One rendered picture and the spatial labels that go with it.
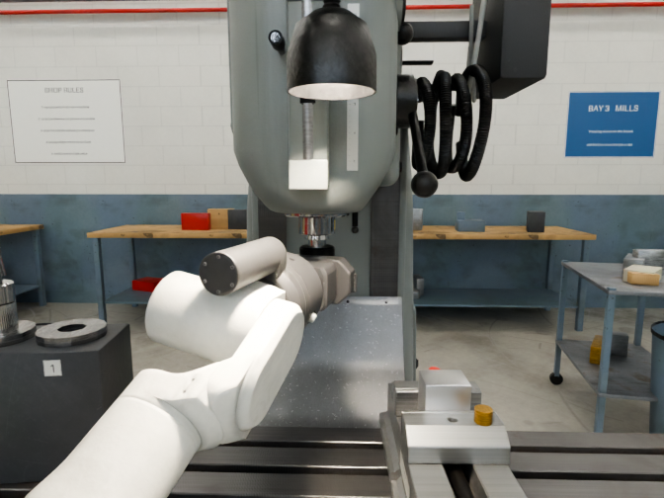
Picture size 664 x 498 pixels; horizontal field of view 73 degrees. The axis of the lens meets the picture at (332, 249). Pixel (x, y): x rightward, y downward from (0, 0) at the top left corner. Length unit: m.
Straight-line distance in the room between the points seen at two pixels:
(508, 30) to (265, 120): 0.49
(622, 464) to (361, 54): 0.69
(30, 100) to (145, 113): 1.22
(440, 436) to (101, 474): 0.41
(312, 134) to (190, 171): 4.62
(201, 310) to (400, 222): 0.66
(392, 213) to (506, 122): 4.17
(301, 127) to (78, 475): 0.34
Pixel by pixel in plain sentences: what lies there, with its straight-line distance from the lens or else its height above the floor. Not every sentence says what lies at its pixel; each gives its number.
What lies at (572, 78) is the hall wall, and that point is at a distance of 5.38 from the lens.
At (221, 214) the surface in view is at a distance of 4.47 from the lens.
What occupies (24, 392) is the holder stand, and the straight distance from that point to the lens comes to 0.75.
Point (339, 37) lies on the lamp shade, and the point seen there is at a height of 1.45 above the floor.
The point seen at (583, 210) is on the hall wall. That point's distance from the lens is 5.38.
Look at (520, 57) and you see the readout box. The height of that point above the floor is 1.55.
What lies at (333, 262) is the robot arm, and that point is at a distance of 0.54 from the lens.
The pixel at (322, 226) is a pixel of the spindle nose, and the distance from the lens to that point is 0.57.
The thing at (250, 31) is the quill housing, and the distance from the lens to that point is 0.54.
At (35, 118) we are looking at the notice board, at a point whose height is 1.99.
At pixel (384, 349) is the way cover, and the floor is 1.00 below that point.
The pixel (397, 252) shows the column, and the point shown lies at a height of 1.20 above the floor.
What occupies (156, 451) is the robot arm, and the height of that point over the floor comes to 1.19.
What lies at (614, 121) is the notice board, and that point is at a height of 1.94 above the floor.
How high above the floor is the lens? 1.35
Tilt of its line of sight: 9 degrees down
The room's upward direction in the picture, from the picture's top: straight up
